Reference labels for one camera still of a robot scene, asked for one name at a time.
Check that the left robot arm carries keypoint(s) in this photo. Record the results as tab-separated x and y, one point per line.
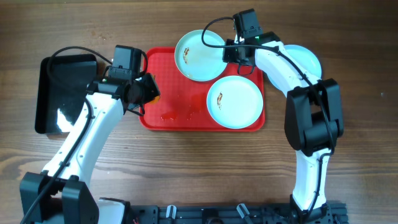
60	193

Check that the black rectangular water basin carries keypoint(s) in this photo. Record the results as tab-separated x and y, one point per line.
57	108

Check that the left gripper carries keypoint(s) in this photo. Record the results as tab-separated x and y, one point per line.
149	90

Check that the red plastic tray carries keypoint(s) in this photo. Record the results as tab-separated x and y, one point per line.
182	103

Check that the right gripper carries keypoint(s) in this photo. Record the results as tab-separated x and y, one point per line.
227	56

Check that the light blue plate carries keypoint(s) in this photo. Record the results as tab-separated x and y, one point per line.
282	74
234	102
197	61

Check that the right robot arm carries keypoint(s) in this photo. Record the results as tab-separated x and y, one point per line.
313	112

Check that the light blue plate top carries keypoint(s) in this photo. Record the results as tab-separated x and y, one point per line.
197	61

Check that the orange sponge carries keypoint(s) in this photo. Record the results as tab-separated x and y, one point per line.
155	99

